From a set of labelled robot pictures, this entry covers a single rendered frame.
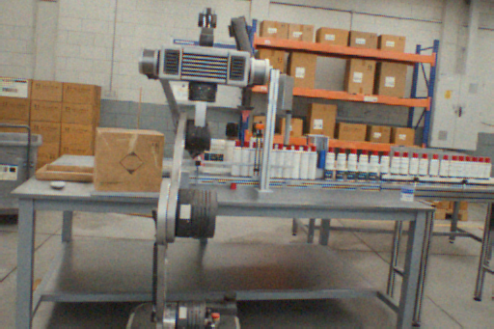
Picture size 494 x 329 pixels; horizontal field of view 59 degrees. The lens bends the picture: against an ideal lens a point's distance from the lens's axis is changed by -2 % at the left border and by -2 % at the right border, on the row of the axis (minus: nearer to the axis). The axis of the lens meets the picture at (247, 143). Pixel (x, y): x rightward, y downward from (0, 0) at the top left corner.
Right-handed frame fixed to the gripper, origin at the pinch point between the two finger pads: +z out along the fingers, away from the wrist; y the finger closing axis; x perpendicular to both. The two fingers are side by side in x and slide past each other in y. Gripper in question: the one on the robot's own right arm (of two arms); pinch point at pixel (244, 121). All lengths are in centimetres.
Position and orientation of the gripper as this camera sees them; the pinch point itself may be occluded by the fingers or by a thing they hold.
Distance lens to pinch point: 276.2
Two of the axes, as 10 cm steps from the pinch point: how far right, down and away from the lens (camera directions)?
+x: 2.3, 1.4, -9.6
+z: -1.0, 9.9, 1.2
